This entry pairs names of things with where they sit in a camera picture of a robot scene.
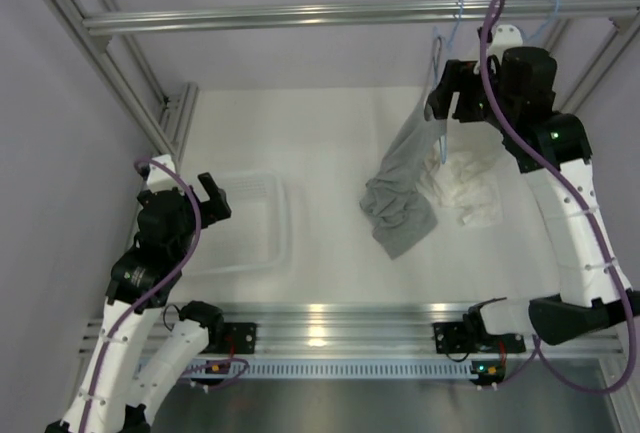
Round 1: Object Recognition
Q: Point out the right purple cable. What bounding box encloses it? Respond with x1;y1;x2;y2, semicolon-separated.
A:
478;0;636;397

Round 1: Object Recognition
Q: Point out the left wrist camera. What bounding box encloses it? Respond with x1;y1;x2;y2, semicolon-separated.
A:
144;154;176;193

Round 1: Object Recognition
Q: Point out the white plastic basket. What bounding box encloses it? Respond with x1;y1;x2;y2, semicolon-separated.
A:
183;170;291;279

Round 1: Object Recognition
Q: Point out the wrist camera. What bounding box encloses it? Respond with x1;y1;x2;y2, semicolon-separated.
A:
477;24;524;63
144;154;176;193

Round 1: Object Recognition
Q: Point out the left aluminium frame post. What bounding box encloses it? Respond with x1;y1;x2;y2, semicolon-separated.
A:
43;0;199;162

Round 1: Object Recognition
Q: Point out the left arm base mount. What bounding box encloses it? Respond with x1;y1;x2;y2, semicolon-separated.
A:
218;322;257;356

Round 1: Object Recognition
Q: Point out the aluminium hanging rail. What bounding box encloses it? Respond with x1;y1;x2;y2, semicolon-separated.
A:
84;0;639;37

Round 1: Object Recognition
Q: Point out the grey tank top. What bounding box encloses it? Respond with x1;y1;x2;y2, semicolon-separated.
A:
358;35;450;261

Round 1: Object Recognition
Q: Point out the white tank top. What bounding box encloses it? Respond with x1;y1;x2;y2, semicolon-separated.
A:
418;131;503;228

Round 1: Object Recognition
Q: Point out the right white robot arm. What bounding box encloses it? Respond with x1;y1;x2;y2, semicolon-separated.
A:
425;47;639;350

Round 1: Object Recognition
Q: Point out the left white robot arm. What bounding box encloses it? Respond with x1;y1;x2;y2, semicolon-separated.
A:
46;168;231;432

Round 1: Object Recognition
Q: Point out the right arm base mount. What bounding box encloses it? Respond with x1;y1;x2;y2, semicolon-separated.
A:
433;321;474;355

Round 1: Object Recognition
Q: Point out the perforated cable duct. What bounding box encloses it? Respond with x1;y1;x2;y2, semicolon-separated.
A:
181;359;478;380

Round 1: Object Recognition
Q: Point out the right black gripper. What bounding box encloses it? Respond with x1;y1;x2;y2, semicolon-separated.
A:
427;59;516;134

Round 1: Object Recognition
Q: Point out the right aluminium frame post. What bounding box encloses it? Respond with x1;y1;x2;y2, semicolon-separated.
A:
545;6;639;113

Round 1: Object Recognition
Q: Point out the aluminium frame post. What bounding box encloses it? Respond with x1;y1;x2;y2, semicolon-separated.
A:
545;6;639;113
43;0;199;162

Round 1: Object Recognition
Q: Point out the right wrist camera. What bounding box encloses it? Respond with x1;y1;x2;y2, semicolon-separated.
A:
477;24;524;63

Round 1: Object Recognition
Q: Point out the light blue wire hanger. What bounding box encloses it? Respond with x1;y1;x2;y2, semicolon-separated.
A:
431;0;466;164

